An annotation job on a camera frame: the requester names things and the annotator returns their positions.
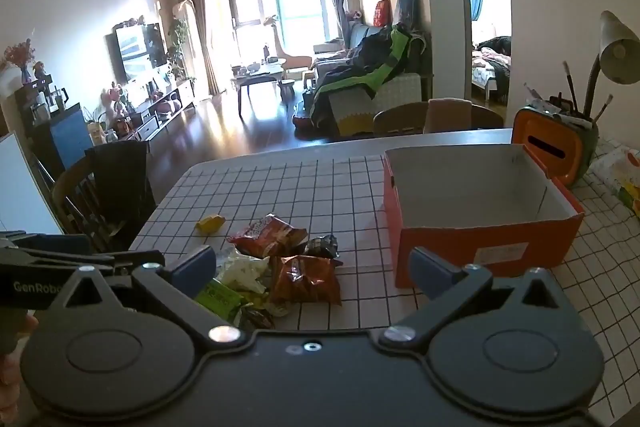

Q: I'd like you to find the television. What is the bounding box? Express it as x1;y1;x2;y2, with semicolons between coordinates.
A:
105;23;169;84

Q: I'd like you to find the small brown candy packet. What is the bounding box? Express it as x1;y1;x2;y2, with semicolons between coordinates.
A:
239;304;288;332

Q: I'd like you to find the bed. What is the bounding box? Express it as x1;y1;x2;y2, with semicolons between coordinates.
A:
472;36;514;102

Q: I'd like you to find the giraffe figure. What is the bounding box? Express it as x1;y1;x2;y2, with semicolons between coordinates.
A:
263;14;312;74

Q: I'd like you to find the floral printed cloth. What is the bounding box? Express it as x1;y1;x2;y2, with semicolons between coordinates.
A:
590;147;640;228

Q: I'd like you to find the beige cloth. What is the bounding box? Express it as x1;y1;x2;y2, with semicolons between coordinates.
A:
427;98;474;136

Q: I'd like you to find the dark cushion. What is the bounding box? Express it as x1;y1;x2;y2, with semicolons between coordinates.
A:
394;0;419;28

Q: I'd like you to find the coffee table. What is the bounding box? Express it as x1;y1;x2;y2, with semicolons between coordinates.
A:
231;62;287;116

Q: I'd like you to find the brown curtain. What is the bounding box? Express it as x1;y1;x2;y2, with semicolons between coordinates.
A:
186;0;221;96

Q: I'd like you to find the green snack packet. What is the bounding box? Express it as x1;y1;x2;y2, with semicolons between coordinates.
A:
195;279;243;323

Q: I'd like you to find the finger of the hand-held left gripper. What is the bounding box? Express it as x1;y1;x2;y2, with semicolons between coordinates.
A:
12;248;167;279
0;232;94;258

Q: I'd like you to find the black cloth on chair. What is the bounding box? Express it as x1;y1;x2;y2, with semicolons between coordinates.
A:
85;141;157;240

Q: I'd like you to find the person's left hand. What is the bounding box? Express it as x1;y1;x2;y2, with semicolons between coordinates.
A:
0;313;40;410

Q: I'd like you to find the red flower vase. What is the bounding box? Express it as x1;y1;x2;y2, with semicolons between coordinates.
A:
4;39;37;84

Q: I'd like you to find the television cabinet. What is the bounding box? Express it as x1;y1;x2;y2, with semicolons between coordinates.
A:
100;79;197;144

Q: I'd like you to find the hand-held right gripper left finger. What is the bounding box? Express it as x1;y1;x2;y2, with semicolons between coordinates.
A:
47;246;243;344

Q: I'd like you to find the white snack packet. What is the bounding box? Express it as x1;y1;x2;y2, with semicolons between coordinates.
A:
215;248;271;295

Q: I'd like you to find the dark wooden chair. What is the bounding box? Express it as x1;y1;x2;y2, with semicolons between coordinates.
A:
51;149;131;254

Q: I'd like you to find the blue cabinet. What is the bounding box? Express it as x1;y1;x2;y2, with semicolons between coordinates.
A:
30;103;97;168

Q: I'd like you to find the grey sofa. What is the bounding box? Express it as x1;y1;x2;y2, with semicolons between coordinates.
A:
310;21;433;138

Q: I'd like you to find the black and green jacket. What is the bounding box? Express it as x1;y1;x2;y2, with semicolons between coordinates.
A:
304;24;427;128

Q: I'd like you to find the light wooden chair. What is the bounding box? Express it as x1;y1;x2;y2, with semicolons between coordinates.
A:
372;99;505;138

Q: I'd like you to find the checkered tablecloth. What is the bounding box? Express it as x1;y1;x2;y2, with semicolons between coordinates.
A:
127;141;640;427

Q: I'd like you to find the orange-brown snack packet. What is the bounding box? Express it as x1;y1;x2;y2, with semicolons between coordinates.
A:
270;254;343;306

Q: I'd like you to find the orange tissue box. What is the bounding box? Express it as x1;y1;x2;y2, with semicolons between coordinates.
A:
511;106;600;188

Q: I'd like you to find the potted plant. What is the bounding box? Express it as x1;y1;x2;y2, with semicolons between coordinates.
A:
167;17;194;80

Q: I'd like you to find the paint brush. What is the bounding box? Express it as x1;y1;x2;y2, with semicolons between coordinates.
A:
563;61;582;114
592;94;614;124

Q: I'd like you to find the dark brown snack packet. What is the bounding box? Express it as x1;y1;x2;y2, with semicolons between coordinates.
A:
304;234;343;267

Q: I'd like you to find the white board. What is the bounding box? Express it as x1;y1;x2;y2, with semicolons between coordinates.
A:
0;132;64;236

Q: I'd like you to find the red printed snack packet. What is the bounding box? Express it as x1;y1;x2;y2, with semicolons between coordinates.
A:
226;213;309;259

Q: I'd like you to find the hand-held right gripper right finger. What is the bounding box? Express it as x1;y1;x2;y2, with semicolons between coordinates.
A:
381;247;567;344

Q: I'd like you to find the yellow snack packet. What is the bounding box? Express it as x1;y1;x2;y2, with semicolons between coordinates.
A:
195;214;226;234

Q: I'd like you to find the white and yellow crochet cover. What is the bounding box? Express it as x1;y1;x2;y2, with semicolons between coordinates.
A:
329;74;424;138

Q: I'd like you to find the beige desk lamp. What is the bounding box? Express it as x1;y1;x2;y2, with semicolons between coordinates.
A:
582;11;640;118

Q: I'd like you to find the orange cardboard box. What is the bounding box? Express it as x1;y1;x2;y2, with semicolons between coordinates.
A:
384;144;585;289

